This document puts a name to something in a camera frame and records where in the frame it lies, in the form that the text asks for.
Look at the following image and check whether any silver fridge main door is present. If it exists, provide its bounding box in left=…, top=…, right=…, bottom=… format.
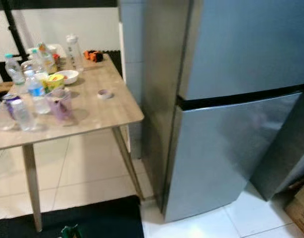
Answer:
left=164, top=84, right=304, bottom=223

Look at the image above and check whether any small clear bottle white cap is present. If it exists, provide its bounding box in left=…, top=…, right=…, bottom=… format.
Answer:
left=12, top=99, right=36, bottom=132
left=0, top=98, right=15, bottom=131

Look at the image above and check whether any purple drink can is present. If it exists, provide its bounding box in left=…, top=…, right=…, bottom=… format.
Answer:
left=3, top=93, right=21, bottom=119

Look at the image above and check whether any blue label water bottle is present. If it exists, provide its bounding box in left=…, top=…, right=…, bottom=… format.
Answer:
left=25, top=69, right=50, bottom=116

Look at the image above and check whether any teal cap water bottle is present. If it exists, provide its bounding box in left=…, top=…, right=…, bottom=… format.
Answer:
left=4, top=54, right=25, bottom=86
left=29, top=48, right=46, bottom=75

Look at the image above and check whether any translucent purple cup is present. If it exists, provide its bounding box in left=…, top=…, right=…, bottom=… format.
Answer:
left=47, top=88, right=74, bottom=124

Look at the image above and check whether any yellow instant noodle cup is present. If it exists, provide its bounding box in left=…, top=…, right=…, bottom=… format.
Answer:
left=46, top=73, right=66, bottom=94

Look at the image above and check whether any colourful label sauce bottle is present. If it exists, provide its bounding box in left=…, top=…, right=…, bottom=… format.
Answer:
left=38, top=43, right=58, bottom=75

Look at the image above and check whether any white bowl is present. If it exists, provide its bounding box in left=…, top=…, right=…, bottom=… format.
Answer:
left=58, top=70, right=80, bottom=85

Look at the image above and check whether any white lidded container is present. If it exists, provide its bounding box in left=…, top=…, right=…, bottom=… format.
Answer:
left=46, top=44, right=65, bottom=54

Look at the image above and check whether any black tripod pole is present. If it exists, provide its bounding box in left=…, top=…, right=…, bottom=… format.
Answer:
left=6, top=0, right=31, bottom=60

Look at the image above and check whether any tall clear tumbler bottle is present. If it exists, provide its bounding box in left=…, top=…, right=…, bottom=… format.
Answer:
left=65, top=34, right=84, bottom=72

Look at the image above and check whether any pale tape roll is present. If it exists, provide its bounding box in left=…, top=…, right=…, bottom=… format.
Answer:
left=97, top=89, right=114, bottom=100

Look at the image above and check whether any orange black tool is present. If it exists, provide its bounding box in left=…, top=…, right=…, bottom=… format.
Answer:
left=84, top=50, right=104, bottom=63

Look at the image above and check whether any black floor mat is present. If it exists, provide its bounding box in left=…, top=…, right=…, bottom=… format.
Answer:
left=0, top=195, right=145, bottom=238

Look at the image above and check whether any silver freezer door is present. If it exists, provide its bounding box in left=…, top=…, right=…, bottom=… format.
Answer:
left=182, top=0, right=304, bottom=102

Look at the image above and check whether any small cardboard box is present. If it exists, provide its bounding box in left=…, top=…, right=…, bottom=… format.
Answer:
left=284, top=181, right=304, bottom=237

